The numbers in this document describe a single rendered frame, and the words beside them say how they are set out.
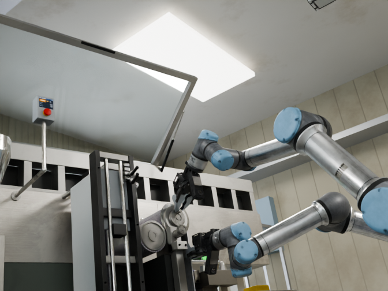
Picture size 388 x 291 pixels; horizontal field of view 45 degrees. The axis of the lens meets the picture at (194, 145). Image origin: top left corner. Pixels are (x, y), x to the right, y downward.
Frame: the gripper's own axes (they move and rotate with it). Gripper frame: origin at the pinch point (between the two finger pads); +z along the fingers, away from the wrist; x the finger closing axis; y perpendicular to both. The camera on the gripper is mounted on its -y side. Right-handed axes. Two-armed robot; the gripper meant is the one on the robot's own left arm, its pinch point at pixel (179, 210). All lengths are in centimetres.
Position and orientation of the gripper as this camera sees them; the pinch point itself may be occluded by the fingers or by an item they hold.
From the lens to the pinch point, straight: 198.1
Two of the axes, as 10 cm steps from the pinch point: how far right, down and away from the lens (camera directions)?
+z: -3.9, 8.8, 2.7
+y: -5.0, -4.4, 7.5
